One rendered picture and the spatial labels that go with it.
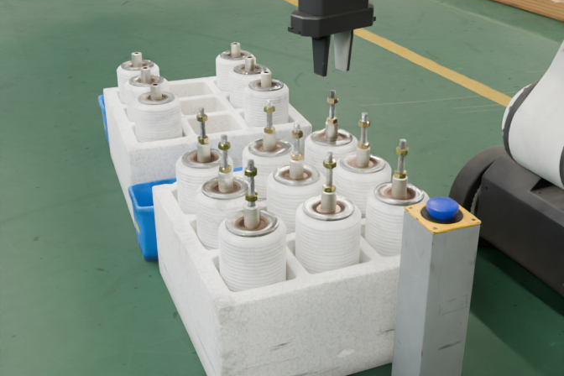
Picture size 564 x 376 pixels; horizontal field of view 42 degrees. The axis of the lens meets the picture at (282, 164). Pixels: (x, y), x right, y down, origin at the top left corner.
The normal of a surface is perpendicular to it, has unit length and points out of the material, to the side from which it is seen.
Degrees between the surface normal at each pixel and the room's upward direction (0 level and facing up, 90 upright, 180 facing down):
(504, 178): 45
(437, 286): 90
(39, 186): 0
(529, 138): 86
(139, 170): 90
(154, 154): 90
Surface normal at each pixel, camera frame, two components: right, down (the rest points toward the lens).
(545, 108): -0.69, -0.46
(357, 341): 0.37, 0.39
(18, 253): 0.00, -0.90
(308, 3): -0.80, 0.25
